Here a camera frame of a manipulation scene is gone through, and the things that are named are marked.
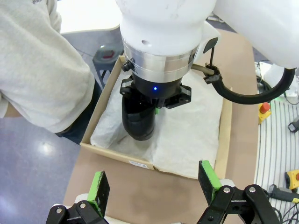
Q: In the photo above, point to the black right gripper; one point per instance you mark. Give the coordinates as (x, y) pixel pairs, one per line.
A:
(154, 91)

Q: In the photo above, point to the gray sweater torso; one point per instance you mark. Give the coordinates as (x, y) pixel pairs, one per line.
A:
(35, 58)

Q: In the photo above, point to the white barcode label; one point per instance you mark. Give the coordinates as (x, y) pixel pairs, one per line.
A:
(138, 163)

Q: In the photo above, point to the white side table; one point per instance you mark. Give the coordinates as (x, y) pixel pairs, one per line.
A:
(88, 16)

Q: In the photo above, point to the white tissue paper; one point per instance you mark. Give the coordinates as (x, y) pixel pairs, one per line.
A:
(182, 140)

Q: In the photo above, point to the gray yellow handheld controller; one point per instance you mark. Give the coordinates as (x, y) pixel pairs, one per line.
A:
(280, 192)

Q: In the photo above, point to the cardboard shoe box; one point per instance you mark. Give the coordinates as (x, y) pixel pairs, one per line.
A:
(112, 155)

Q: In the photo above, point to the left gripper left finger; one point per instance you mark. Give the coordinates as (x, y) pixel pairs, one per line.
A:
(100, 193)

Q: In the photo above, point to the yellow emergency stop button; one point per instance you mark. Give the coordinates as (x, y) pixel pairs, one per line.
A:
(265, 114)

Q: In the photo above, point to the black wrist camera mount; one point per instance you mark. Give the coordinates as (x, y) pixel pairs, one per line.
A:
(182, 95)

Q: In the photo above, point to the black leather loafer shoe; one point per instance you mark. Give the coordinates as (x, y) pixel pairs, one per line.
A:
(140, 128)

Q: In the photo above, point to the black handheld device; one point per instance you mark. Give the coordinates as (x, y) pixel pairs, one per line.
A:
(294, 127)

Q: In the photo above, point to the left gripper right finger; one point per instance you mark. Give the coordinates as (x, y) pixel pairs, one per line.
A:
(208, 182)

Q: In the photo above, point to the slotted aluminium base plate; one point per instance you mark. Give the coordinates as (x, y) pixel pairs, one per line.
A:
(275, 151)

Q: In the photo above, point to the yellow button box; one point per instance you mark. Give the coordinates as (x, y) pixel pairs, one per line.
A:
(293, 177)

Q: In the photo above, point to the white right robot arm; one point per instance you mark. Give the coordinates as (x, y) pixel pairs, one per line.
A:
(163, 23)

